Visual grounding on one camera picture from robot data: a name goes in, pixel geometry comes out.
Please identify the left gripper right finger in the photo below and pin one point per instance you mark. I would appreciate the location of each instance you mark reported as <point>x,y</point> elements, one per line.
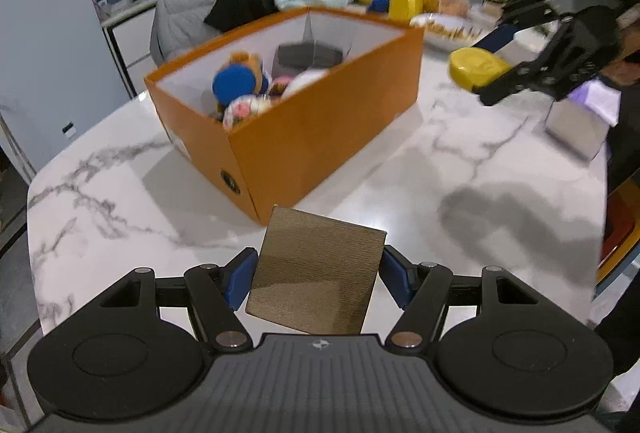
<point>421,291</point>

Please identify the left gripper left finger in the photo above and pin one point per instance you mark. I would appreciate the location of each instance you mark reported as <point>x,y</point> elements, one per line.
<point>215,294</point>

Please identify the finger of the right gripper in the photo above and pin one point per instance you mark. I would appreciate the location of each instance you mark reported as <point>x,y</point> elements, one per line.
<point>524,76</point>
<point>518,15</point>

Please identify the yellow plastic case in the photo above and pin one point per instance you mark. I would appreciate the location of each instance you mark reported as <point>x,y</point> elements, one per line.
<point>472,68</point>

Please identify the brown cardboard box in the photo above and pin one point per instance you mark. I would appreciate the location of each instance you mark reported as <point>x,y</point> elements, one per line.
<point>315,274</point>

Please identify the red panda plush toy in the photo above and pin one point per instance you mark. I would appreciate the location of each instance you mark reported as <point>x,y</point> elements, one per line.
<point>243,74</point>

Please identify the silver purple box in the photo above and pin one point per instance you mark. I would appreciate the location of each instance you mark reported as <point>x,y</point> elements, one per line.
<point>581,121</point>

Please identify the plate of noodles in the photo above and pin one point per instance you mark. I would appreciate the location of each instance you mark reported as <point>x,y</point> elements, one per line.
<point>449,33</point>

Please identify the yellow mug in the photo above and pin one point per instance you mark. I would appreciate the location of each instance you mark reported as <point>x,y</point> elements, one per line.
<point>402,11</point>

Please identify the large orange storage box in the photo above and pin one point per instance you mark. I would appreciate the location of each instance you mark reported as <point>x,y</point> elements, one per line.
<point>277,158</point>

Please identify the crochet flower bouquet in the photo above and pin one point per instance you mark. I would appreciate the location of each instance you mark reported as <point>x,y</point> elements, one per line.
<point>245,108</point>

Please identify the white round plush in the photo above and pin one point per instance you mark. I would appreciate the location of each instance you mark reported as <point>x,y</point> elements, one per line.
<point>301,81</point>

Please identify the white cabinet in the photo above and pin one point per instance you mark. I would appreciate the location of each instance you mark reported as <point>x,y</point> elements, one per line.
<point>128,34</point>

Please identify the grey puffer jacket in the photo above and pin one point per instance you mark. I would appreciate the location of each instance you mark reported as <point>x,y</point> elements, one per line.
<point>178,26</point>

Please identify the black jacket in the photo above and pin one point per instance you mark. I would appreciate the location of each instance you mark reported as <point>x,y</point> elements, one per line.
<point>227,15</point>

